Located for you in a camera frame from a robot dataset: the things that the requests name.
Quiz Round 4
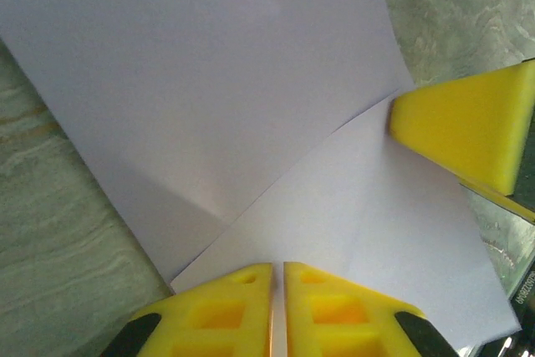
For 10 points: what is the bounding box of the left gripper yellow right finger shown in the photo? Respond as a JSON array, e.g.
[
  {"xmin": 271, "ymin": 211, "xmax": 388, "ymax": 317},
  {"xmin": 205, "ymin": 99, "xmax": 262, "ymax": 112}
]
[{"xmin": 283, "ymin": 261, "xmax": 456, "ymax": 357}]

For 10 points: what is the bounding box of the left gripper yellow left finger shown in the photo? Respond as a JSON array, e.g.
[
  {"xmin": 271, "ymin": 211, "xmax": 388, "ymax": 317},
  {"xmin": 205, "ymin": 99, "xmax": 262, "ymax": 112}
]
[{"xmin": 102, "ymin": 263, "xmax": 274, "ymax": 357}]

